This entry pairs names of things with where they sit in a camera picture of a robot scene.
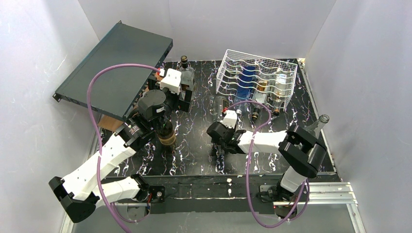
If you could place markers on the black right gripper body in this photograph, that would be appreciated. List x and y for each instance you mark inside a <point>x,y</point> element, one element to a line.
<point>215,134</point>

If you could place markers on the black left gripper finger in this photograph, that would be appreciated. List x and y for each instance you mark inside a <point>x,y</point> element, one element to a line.
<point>153,83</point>
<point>184,102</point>

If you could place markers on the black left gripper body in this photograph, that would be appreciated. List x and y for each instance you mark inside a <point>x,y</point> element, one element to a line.
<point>181,97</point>

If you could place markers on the dark green wine bottle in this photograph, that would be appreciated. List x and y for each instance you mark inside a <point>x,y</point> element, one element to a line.
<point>165,133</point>

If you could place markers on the blue square glass bottle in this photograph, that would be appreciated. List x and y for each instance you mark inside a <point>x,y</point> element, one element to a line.
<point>245,82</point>

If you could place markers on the clear round glass bottle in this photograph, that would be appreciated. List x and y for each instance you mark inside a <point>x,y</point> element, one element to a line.
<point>220,102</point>

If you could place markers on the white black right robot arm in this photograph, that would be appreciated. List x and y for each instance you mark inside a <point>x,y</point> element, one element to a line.
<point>301,147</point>

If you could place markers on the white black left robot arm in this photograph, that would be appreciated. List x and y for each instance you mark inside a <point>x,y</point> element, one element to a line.
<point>81,192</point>

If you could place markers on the clear square bottle black cap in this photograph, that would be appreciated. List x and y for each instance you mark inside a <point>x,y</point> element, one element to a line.
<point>187,75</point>

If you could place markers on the clear bottle white label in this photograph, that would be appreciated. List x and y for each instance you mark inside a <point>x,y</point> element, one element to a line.
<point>279,91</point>

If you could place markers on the brown wooden board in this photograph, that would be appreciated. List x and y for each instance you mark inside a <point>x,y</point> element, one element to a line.
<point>111,124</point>

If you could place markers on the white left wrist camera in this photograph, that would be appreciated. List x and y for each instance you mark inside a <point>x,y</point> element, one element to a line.
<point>171,79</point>

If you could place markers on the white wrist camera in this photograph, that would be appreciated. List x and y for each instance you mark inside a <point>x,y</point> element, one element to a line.
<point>171,79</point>
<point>230,119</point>

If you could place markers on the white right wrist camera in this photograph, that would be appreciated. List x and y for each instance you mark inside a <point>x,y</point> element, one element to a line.
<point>230,119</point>

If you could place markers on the white wire wine rack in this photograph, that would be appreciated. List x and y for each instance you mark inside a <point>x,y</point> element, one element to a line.
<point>266,68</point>

